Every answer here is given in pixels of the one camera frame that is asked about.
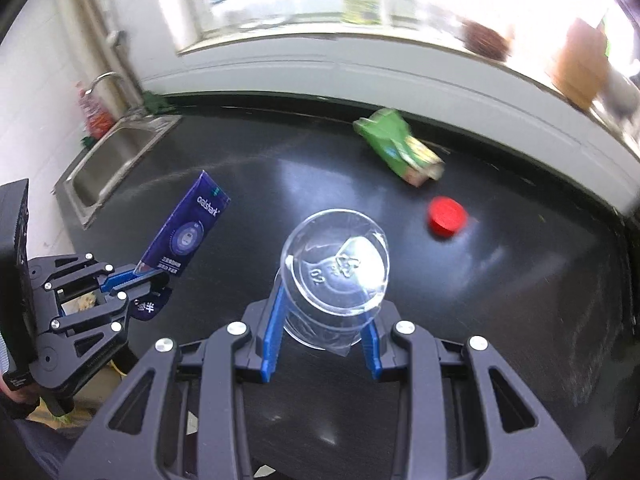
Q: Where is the person's left hand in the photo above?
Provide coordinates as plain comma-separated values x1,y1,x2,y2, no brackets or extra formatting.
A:
0,377,40,405

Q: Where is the grey kettle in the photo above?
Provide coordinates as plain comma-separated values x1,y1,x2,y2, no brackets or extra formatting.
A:
597,68,639,130

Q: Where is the jar of red beans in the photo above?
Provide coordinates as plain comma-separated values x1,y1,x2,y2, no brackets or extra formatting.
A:
461,20,514,62

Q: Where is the red detergent bottle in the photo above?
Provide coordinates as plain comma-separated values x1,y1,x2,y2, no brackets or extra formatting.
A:
76,84,116,141

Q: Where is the clear plastic cup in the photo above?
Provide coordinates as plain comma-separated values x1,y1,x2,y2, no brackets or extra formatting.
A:
278,208,390,356

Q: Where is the chrome faucet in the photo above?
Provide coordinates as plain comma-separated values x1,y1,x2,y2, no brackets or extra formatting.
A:
85,70,139,110

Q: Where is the brown paper bag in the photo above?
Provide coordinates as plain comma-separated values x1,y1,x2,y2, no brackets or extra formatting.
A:
551,18,611,112

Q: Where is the red round lid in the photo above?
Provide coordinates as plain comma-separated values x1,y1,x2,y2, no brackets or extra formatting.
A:
426,196,468,238

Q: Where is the green snack bag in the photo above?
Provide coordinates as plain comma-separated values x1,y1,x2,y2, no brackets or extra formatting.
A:
354,108,445,188

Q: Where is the stainless steel sink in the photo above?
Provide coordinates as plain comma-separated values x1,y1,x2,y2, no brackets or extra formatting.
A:
54,115,182,231

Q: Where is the green scouring pad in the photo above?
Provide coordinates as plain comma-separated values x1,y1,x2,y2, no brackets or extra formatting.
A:
142,90,176,116

